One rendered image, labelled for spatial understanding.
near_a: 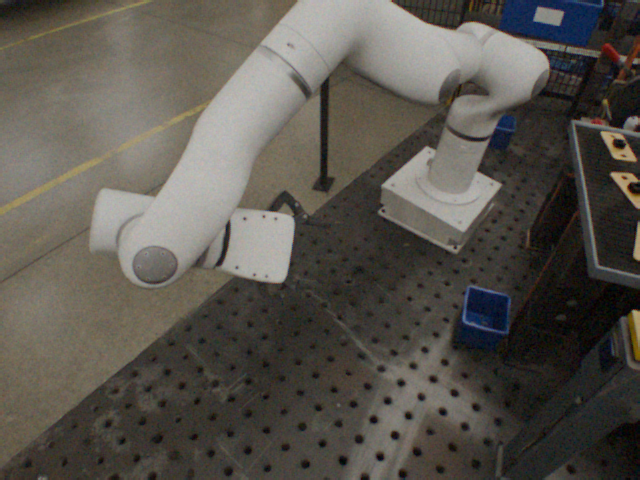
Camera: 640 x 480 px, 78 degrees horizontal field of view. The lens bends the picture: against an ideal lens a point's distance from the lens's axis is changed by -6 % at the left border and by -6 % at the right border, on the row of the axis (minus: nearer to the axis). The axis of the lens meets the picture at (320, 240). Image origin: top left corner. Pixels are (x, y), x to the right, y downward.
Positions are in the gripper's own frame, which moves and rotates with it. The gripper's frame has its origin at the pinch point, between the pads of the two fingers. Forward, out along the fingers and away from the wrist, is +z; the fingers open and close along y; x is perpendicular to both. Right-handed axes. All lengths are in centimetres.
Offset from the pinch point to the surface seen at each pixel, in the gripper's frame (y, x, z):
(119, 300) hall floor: 38, -148, -21
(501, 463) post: 33, 9, 40
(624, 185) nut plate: -17.3, 25.0, 36.1
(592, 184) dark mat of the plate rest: -16.7, 22.3, 32.3
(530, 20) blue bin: -89, -36, 85
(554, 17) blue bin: -89, -29, 89
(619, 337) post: 3.6, 33.8, 22.2
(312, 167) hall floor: -48, -175, 77
